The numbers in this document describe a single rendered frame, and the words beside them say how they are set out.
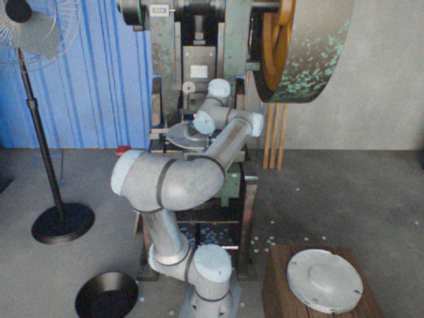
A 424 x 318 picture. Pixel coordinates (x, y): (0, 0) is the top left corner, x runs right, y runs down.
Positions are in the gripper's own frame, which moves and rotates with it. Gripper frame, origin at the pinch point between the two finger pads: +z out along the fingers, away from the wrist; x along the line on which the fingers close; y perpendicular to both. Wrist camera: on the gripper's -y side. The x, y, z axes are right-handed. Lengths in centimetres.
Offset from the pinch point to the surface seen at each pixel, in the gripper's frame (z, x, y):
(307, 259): 26, -42, 42
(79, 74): 70, 124, -95
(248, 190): 16.8, -12.5, 18.6
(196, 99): -7.4, 20.3, -4.6
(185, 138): 5.2, 8.3, -9.9
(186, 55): -22.7, 30.9, -8.8
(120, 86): 76, 117, -62
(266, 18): -18, 67, 32
